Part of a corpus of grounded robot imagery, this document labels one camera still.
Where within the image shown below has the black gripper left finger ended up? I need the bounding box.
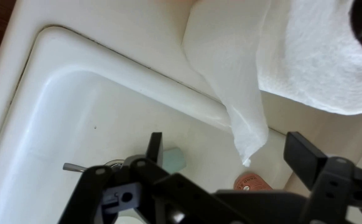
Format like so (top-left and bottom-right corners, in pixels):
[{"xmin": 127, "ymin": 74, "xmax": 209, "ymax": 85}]
[{"xmin": 58, "ymin": 131, "xmax": 172, "ymax": 224}]

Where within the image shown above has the orange hand soap bottle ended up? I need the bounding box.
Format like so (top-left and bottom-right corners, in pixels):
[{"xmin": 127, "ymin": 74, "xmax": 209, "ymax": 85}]
[{"xmin": 233, "ymin": 171, "xmax": 274, "ymax": 193}]

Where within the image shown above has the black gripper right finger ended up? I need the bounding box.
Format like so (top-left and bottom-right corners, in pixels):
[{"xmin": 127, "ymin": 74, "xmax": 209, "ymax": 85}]
[{"xmin": 283, "ymin": 131, "xmax": 362, "ymax": 224}]

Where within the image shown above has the metal spoon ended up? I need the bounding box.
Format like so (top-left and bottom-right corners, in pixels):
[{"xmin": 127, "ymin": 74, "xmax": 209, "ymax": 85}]
[{"xmin": 63, "ymin": 162, "xmax": 87, "ymax": 175}]

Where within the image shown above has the white kitchen sink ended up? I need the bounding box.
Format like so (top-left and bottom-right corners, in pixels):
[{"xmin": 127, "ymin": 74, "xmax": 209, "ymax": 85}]
[{"xmin": 0, "ymin": 0, "xmax": 290, "ymax": 224}]

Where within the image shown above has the white paper towel roll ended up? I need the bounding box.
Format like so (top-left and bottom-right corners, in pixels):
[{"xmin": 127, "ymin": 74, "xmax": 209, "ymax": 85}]
[{"xmin": 257, "ymin": 0, "xmax": 362, "ymax": 118}]

